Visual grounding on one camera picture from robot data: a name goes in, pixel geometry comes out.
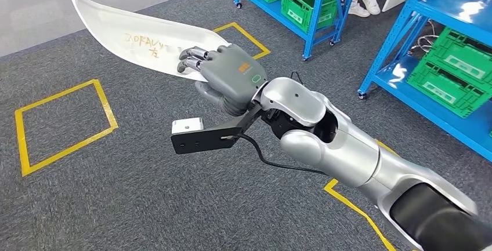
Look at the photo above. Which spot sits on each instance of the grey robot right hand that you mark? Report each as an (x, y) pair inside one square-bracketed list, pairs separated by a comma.
[(230, 76)]

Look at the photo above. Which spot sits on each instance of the white curved plastic part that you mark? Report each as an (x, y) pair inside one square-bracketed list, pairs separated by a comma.
[(127, 30)]

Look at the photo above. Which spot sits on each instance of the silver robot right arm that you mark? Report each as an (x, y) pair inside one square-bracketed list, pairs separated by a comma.
[(346, 161)]

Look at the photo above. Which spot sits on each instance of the chrome stool base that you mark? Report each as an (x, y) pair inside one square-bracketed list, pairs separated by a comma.
[(419, 42)]

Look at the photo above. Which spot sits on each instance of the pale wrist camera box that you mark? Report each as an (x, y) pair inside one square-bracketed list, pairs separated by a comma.
[(186, 125)]

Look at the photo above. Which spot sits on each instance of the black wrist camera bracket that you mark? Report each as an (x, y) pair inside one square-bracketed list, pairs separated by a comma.
[(200, 141)]

